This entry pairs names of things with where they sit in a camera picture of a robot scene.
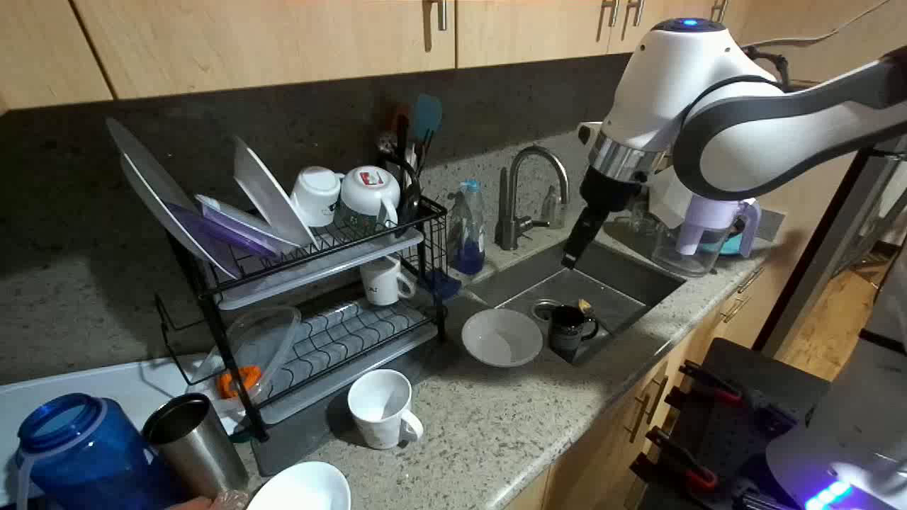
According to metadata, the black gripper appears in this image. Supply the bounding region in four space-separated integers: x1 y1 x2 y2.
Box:
561 169 637 265

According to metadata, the white bowl with flower pattern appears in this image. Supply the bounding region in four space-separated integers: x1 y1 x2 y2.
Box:
245 461 352 510

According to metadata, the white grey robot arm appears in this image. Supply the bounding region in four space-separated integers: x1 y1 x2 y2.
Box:
561 17 907 265

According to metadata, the plain white bowl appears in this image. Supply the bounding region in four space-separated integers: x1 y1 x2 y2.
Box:
461 308 543 369

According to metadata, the stainless steel sink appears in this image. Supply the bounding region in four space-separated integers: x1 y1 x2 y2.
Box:
472 243 682 364

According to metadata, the chrome kitchen faucet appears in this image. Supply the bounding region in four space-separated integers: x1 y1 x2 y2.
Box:
496 143 570 250

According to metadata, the white water filter pitcher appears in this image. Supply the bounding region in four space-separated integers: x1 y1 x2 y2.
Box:
649 169 761 274

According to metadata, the blue dish soap bottle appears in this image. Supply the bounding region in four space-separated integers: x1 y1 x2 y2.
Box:
448 179 485 274

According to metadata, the black mug in sink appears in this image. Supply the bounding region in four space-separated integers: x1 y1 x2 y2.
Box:
536 304 601 360

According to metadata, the black utensil caddy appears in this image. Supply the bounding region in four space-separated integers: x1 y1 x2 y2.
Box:
380 156 434 281

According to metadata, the white mug with red logo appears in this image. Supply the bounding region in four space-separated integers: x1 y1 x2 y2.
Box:
340 163 398 226

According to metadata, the white mug lower rack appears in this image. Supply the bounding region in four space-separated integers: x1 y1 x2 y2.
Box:
359 258 417 305

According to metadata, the white cup in rack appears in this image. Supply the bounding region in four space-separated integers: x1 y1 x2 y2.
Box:
292 168 340 226

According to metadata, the black clamp stand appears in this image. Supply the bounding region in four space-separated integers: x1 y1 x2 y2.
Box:
632 340 828 510

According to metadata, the white mug on counter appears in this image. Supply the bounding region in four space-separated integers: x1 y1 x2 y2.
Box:
345 369 425 451

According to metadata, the black two-tier dish rack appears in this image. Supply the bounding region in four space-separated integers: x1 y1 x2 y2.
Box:
156 197 448 440

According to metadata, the white plate in rack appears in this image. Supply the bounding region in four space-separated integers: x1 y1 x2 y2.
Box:
231 139 316 245

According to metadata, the purple plate in rack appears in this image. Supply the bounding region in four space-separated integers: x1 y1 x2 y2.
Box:
196 194 294 258

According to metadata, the large grey plate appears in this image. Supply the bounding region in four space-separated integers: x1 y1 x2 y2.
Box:
104 118 241 277

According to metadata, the stainless steel tumbler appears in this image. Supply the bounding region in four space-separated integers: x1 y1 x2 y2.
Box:
141 393 248 499

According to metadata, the blue water bottle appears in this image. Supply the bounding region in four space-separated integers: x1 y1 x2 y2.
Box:
13 393 182 510

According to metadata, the teal handled utensil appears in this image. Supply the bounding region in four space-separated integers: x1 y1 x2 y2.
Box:
410 94 441 141

